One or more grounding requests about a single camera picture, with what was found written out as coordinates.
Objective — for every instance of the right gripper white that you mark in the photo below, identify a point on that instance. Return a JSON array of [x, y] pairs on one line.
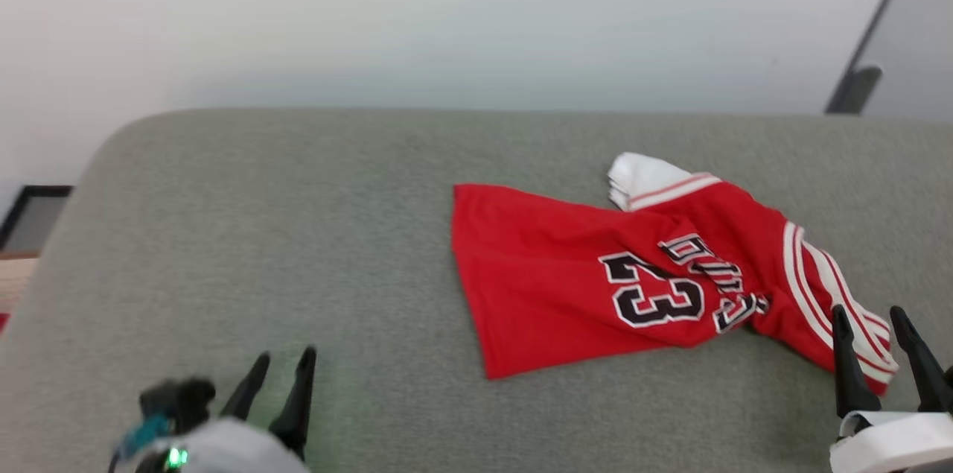
[[893, 443]]

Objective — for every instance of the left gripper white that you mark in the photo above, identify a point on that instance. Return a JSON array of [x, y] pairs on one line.
[[238, 451]]

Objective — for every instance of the red number 23 basketball jersey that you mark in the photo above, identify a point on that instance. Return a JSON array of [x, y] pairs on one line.
[[551, 287]]

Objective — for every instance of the light wooden board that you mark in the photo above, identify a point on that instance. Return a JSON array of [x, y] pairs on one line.
[[13, 283]]

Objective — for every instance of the dark slanted metal pole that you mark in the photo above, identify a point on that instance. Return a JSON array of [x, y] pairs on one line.
[[856, 86]]

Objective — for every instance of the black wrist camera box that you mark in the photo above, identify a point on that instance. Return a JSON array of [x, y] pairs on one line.
[[179, 398]]

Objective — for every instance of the black picture frame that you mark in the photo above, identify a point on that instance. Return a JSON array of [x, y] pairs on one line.
[[41, 194]]

